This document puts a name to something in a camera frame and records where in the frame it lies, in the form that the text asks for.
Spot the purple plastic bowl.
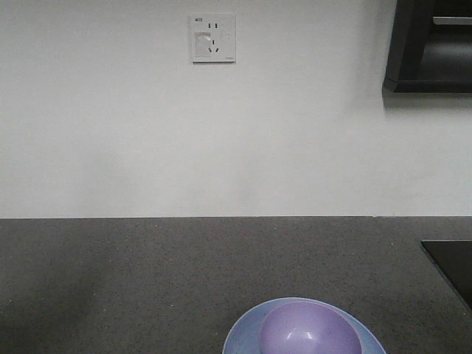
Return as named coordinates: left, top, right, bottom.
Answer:
left=259, top=301, right=362, bottom=353

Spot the light blue plastic plate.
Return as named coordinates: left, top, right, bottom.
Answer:
left=222, top=296, right=387, bottom=354

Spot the black induction cooktop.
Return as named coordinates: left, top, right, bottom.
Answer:
left=421, top=240, right=472, bottom=309

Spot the white wall socket centre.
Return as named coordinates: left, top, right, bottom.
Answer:
left=188, top=13, right=236, bottom=63

